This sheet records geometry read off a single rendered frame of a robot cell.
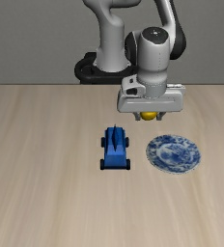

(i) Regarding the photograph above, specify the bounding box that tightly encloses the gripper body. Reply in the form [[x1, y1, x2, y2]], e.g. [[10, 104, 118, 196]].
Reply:
[[117, 73, 186, 114]]

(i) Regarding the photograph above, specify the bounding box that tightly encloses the yellow lemon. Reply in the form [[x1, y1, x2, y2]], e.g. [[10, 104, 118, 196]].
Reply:
[[140, 111, 158, 122]]

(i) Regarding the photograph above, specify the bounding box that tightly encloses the blue and white plate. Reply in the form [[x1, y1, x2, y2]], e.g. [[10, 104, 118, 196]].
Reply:
[[145, 133, 202, 175]]

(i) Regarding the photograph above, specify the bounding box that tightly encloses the blue toy car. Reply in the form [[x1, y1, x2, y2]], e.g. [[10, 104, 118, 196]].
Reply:
[[99, 124, 131, 172]]

